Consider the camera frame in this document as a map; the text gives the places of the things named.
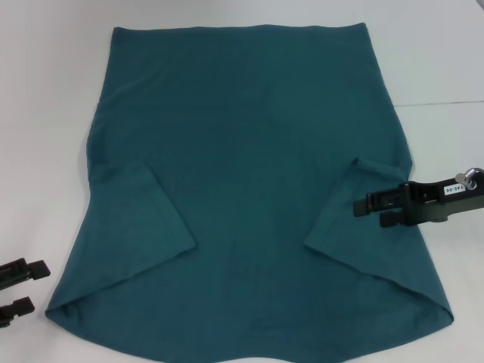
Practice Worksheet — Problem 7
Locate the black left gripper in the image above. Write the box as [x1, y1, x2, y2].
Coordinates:
[0, 257, 51, 327]

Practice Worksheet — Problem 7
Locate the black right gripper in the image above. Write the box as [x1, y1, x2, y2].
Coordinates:
[352, 174, 484, 229]

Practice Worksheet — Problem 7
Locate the blue t-shirt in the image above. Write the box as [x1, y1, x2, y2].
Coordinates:
[44, 23, 455, 363]

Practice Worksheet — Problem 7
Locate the right gripper cable with connector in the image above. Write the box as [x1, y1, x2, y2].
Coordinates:
[455, 166, 480, 191]

